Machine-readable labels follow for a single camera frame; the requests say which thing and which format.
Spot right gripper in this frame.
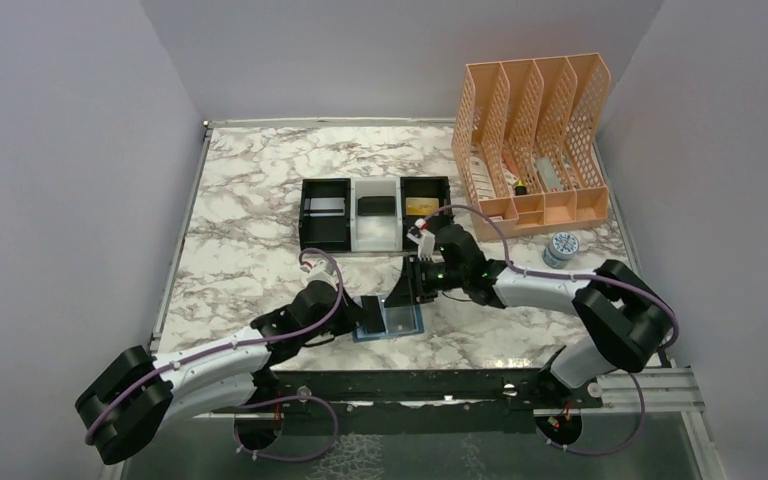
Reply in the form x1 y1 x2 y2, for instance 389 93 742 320
384 253 467 307

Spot blue card holder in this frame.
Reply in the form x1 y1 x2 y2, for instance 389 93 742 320
352 295 424 343

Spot black credit card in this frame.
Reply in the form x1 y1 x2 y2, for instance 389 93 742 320
357 196 397 216
361 295 386 334

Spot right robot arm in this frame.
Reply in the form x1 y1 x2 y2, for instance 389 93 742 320
384 225 676 407

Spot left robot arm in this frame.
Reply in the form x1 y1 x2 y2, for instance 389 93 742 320
75 280 370 465

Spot gold credit card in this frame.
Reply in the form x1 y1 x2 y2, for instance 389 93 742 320
404 197 440 217

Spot black white card tray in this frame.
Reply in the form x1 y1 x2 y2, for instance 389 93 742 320
298 176 451 254

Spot white magnetic stripe card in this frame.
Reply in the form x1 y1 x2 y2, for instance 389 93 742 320
304 197 346 217

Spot white labelled box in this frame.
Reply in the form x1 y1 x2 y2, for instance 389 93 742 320
468 150 496 200

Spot yellow tipped marker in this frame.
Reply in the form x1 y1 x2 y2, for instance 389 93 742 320
512 179 529 196

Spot orange file organizer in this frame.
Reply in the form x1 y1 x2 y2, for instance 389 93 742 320
452 53 612 241

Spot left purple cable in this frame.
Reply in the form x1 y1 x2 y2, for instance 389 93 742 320
84 248 347 463

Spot purple cable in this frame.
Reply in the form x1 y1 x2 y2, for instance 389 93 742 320
410 203 680 458
84 248 347 463

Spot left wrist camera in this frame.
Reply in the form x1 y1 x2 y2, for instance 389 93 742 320
300 260 338 286

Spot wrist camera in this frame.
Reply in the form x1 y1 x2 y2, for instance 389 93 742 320
300 260 338 286
406 219 436 261

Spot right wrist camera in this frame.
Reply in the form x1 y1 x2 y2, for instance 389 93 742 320
406 219 436 261

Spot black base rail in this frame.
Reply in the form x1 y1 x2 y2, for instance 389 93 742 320
220 368 603 439

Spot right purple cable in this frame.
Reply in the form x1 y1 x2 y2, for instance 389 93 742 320
410 203 680 458

